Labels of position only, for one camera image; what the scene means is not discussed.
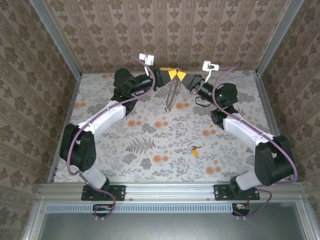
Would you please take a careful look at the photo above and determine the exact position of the aluminium frame post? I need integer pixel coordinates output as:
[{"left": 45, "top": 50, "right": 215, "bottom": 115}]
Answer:
[
  {"left": 254, "top": 0, "right": 305, "bottom": 76},
  {"left": 29, "top": 0, "right": 83, "bottom": 79}
]

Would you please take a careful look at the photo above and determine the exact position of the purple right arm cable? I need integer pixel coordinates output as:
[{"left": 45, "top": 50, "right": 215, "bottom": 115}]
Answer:
[{"left": 213, "top": 64, "right": 299, "bottom": 221}]

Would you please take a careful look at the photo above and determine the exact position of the aluminium frame bar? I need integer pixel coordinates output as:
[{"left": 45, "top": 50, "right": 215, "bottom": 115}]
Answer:
[
  {"left": 296, "top": 201, "right": 318, "bottom": 240},
  {"left": 21, "top": 198, "right": 47, "bottom": 240}
]

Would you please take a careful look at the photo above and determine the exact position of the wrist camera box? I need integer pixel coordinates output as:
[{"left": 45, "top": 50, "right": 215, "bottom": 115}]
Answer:
[
  {"left": 203, "top": 59, "right": 220, "bottom": 72},
  {"left": 138, "top": 53, "right": 155, "bottom": 66}
]

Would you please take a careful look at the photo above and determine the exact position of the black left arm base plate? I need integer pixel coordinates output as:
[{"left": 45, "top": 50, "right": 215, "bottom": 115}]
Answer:
[{"left": 81, "top": 184, "right": 126, "bottom": 202}]

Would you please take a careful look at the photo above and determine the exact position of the white left camera bracket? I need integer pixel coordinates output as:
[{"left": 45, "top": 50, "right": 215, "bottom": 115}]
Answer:
[{"left": 143, "top": 63, "right": 155, "bottom": 81}]

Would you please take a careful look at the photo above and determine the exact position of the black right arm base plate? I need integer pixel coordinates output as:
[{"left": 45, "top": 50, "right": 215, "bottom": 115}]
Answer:
[{"left": 213, "top": 184, "right": 261, "bottom": 202}]

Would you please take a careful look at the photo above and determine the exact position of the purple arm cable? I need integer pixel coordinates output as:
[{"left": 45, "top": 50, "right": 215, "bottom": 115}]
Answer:
[
  {"left": 66, "top": 54, "right": 157, "bottom": 222},
  {"left": 213, "top": 64, "right": 299, "bottom": 221}
]

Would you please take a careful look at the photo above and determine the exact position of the thin black cable loop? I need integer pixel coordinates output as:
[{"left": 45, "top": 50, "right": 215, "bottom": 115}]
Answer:
[{"left": 194, "top": 96, "right": 214, "bottom": 107}]

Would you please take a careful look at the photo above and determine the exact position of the slotted grey cable duct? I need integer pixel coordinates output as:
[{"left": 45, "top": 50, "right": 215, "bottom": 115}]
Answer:
[{"left": 46, "top": 202, "right": 251, "bottom": 214}]

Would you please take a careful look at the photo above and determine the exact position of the chain of metal keyrings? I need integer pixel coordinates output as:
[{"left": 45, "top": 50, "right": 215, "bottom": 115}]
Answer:
[{"left": 164, "top": 68, "right": 182, "bottom": 113}]

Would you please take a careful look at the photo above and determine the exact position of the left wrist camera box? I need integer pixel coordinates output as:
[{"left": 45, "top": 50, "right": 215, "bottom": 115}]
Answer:
[{"left": 138, "top": 53, "right": 155, "bottom": 66}]

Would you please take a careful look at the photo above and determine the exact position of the floral patterned table cover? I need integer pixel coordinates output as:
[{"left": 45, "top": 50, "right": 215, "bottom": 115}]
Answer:
[{"left": 53, "top": 71, "right": 292, "bottom": 183}]

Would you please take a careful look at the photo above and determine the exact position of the aluminium mounting rail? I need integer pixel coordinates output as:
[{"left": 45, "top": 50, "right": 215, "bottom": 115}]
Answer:
[{"left": 36, "top": 181, "right": 307, "bottom": 204}]

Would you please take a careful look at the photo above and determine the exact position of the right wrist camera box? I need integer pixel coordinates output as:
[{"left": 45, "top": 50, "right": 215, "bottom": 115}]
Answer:
[{"left": 203, "top": 59, "right": 220, "bottom": 72}]

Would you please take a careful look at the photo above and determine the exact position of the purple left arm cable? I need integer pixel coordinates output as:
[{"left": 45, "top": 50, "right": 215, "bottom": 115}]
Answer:
[{"left": 66, "top": 54, "right": 157, "bottom": 222}]

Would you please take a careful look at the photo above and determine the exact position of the black connector box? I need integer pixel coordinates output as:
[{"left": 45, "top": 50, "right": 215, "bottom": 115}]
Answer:
[
  {"left": 92, "top": 203, "right": 114, "bottom": 218},
  {"left": 231, "top": 202, "right": 251, "bottom": 216}
]

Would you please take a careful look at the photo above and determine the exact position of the grey metal panel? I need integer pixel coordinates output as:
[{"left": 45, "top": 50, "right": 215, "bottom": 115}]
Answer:
[{"left": 37, "top": 202, "right": 310, "bottom": 240}]

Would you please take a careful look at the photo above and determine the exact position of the aluminium table side rail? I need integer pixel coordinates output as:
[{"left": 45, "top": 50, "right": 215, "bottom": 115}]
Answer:
[
  {"left": 253, "top": 71, "right": 296, "bottom": 182},
  {"left": 47, "top": 74, "right": 82, "bottom": 183}
]

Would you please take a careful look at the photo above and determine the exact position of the key with yellow head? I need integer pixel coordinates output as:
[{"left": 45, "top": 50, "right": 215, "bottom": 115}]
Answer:
[{"left": 189, "top": 145, "right": 203, "bottom": 157}]

